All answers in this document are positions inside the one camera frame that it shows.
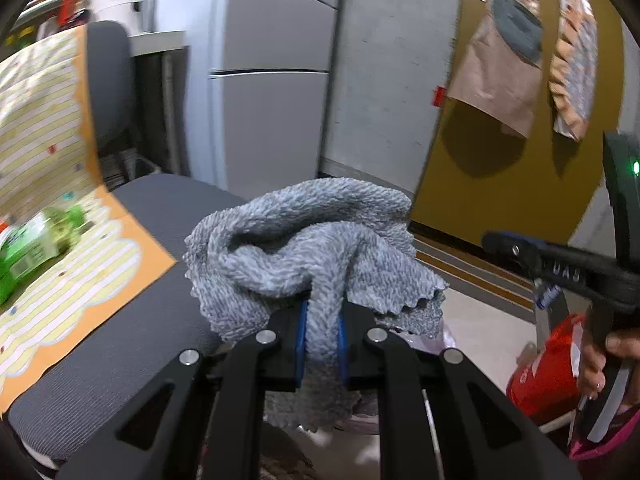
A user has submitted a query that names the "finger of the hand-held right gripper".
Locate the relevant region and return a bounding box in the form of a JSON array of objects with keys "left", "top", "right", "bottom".
[{"left": 481, "top": 230, "right": 551, "bottom": 275}]

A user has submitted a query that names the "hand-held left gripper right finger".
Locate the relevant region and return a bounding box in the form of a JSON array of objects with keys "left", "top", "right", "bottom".
[{"left": 337, "top": 302, "right": 583, "bottom": 480}]

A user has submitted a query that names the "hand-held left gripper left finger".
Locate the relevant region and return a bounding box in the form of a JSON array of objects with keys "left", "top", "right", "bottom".
[{"left": 55, "top": 300, "right": 308, "bottom": 480}]

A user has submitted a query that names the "grey towel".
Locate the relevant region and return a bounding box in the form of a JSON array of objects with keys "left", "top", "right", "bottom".
[{"left": 184, "top": 177, "right": 448, "bottom": 433}]

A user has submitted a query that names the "red plastic bag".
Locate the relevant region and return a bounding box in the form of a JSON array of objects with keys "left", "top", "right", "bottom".
[{"left": 505, "top": 312, "right": 591, "bottom": 428}]

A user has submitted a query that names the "person's right hand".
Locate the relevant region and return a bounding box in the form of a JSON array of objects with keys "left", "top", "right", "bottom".
[{"left": 575, "top": 332, "right": 640, "bottom": 402}]

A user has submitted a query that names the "striped door mat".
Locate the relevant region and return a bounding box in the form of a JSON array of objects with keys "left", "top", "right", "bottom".
[{"left": 412, "top": 235, "right": 538, "bottom": 311}]

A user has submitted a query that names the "mustard door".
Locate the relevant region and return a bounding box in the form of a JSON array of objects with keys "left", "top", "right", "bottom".
[{"left": 410, "top": 0, "right": 626, "bottom": 256}]

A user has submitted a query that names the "pale pink cloth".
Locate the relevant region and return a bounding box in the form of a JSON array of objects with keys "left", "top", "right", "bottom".
[{"left": 345, "top": 317, "right": 458, "bottom": 433}]

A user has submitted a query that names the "grey office chair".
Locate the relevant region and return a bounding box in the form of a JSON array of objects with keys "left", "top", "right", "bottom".
[{"left": 7, "top": 20, "right": 281, "bottom": 471}]

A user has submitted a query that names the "patterned hanging cloth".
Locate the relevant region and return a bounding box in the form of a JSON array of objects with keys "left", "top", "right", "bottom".
[{"left": 547, "top": 0, "right": 598, "bottom": 141}]

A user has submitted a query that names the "green tea bottle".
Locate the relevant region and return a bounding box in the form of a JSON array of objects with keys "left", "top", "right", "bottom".
[{"left": 0, "top": 205, "right": 88, "bottom": 306}]

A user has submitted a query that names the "white refrigerator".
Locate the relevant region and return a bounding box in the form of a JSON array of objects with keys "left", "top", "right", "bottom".
[{"left": 185, "top": 0, "right": 351, "bottom": 206}]

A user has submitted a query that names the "yellow striped dotted sheet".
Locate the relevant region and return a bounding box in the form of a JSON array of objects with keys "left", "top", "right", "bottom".
[{"left": 0, "top": 27, "right": 178, "bottom": 421}]

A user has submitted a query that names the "dark sauce bottle red label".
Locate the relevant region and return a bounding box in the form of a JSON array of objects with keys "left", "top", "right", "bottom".
[{"left": 60, "top": 0, "right": 92, "bottom": 26}]

